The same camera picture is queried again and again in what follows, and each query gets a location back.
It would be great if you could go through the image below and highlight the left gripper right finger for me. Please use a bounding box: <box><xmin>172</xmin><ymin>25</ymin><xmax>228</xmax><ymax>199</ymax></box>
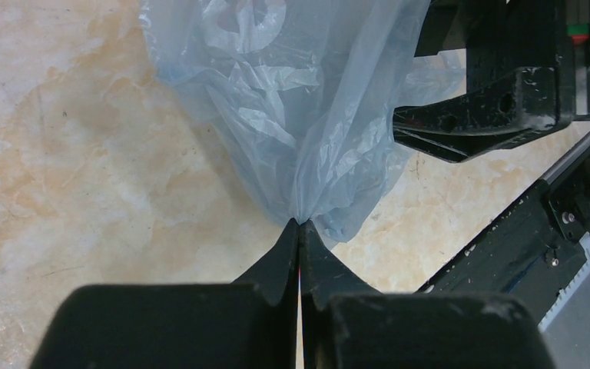
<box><xmin>299</xmin><ymin>221</ymin><xmax>555</xmax><ymax>368</ymax></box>

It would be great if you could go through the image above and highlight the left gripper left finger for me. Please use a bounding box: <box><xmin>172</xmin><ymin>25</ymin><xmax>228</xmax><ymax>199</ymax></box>
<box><xmin>31</xmin><ymin>220</ymin><xmax>300</xmax><ymax>368</ymax></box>

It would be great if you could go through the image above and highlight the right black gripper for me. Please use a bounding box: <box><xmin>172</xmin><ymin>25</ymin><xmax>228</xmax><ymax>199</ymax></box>
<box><xmin>393</xmin><ymin>0</ymin><xmax>590</xmax><ymax>163</ymax></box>

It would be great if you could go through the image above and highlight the light blue plastic trash bag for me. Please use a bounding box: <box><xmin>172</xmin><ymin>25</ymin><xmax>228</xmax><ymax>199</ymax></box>
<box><xmin>139</xmin><ymin>1</ymin><xmax>465</xmax><ymax>242</ymax></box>

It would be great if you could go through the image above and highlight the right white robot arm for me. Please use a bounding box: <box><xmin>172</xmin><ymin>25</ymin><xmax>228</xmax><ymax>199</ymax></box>
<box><xmin>393</xmin><ymin>0</ymin><xmax>590</xmax><ymax>163</ymax></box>

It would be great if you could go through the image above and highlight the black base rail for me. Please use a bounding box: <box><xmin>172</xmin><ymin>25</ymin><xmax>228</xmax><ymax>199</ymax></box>
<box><xmin>421</xmin><ymin>134</ymin><xmax>590</xmax><ymax>327</ymax></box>

